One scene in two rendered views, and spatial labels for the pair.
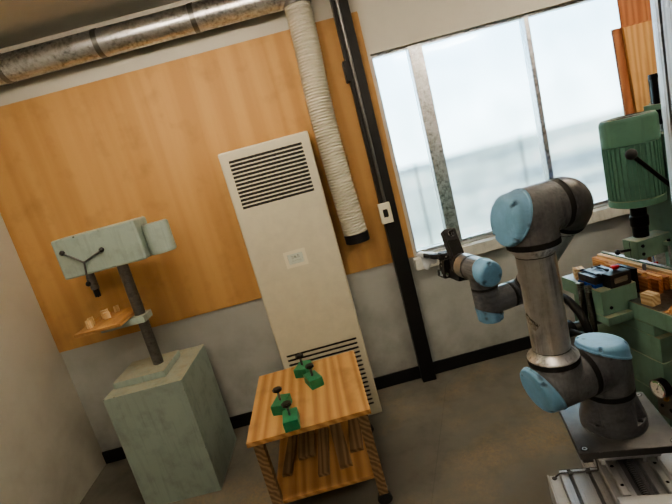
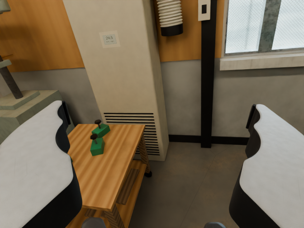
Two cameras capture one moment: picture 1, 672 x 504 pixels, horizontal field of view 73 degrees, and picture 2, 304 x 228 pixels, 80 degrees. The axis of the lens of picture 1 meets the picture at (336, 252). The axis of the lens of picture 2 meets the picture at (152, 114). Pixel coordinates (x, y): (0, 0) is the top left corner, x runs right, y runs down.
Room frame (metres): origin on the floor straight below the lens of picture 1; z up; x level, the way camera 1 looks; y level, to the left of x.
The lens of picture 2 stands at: (1.44, -0.36, 1.29)
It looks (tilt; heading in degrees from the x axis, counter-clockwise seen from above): 31 degrees down; 18
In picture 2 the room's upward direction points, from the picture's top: 9 degrees counter-clockwise
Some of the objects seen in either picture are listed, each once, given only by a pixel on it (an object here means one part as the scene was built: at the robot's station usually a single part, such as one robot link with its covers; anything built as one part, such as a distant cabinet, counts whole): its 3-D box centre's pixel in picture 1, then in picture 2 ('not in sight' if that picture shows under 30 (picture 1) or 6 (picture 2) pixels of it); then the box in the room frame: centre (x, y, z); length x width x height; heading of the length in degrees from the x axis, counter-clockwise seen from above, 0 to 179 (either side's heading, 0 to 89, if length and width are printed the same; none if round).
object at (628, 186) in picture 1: (632, 160); not in sight; (1.57, -1.09, 1.35); 0.18 x 0.18 x 0.31
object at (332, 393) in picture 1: (317, 425); (98, 176); (2.15, 0.33, 0.32); 0.66 x 0.57 x 0.64; 1
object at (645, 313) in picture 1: (628, 298); not in sight; (1.53, -0.98, 0.87); 0.61 x 0.30 x 0.06; 5
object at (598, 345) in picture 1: (601, 362); not in sight; (1.01, -0.56, 0.98); 0.13 x 0.12 x 0.14; 101
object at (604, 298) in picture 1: (605, 293); not in sight; (1.52, -0.90, 0.91); 0.15 x 0.14 x 0.09; 5
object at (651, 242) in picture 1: (648, 246); not in sight; (1.57, -1.11, 1.03); 0.14 x 0.07 x 0.09; 95
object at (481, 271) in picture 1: (481, 271); not in sight; (1.24, -0.39, 1.21); 0.11 x 0.08 x 0.09; 11
